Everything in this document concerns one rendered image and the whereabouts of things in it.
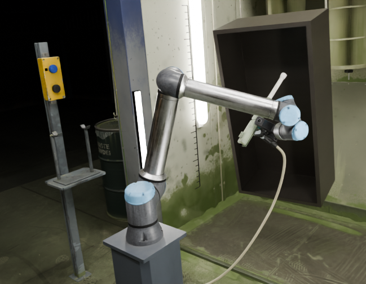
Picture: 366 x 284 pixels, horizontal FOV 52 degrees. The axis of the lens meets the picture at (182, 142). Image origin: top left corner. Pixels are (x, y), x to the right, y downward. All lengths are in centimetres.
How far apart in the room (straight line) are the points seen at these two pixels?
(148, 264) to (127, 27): 153
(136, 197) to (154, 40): 134
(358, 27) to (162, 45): 155
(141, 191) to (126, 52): 112
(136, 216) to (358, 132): 230
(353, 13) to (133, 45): 174
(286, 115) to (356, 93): 210
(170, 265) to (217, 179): 168
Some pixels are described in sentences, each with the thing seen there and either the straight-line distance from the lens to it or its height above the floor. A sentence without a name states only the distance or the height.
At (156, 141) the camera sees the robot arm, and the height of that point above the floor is 111.
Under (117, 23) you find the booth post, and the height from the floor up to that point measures 172.
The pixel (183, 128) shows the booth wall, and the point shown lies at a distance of 305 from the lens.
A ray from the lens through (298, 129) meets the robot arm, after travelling 185.
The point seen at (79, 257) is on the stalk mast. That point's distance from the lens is 289.
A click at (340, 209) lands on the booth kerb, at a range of 347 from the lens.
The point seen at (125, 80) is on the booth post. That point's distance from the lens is 266.
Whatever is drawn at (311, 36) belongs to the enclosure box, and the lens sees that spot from 221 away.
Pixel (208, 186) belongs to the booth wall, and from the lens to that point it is 344.
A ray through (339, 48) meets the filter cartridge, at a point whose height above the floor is 143.
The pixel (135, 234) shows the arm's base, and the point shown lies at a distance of 191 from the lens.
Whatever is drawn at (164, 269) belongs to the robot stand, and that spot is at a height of 51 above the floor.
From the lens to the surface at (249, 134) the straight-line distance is 209.
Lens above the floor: 159
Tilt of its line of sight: 15 degrees down
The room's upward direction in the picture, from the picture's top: 5 degrees counter-clockwise
